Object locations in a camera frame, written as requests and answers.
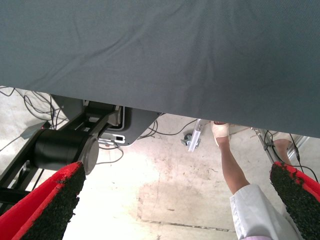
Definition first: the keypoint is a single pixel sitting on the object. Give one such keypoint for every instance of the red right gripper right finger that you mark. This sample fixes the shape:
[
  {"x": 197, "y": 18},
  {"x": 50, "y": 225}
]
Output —
[{"x": 300, "y": 200}]

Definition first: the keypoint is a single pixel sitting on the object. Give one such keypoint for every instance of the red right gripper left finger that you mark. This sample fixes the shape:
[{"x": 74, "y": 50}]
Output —
[{"x": 45, "y": 207}]

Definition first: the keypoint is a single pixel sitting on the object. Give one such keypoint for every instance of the bare person leg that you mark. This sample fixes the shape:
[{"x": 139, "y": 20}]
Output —
[
  {"x": 232, "y": 170},
  {"x": 282, "y": 150}
]

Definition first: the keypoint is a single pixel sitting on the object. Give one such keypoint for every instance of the white shoe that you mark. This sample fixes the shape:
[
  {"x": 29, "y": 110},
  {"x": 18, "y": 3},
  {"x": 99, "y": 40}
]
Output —
[{"x": 221, "y": 132}]

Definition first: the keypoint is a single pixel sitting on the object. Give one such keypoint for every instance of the silver aluminium table leg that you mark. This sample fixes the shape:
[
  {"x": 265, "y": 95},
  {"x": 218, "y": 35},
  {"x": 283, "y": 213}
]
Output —
[{"x": 196, "y": 135}]

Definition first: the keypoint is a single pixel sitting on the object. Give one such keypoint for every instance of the grey caster wheel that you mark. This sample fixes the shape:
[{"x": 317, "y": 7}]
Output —
[{"x": 186, "y": 140}]

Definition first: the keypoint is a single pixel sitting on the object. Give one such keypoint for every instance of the dark grey table cloth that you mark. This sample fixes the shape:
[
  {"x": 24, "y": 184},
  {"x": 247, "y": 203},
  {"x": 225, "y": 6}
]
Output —
[{"x": 160, "y": 50}]

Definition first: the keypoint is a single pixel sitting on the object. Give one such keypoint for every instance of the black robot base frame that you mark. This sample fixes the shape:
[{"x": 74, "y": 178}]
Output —
[{"x": 57, "y": 147}]

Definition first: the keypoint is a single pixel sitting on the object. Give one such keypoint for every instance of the silver aluminium frame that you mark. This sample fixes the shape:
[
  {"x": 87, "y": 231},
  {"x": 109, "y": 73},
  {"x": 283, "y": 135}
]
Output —
[{"x": 265, "y": 146}]

